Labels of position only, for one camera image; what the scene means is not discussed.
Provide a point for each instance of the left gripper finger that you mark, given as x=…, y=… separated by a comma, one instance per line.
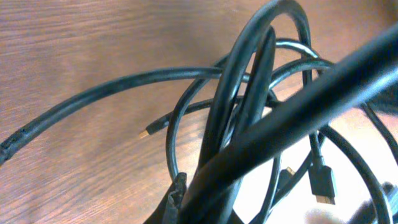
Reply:
x=168, y=208

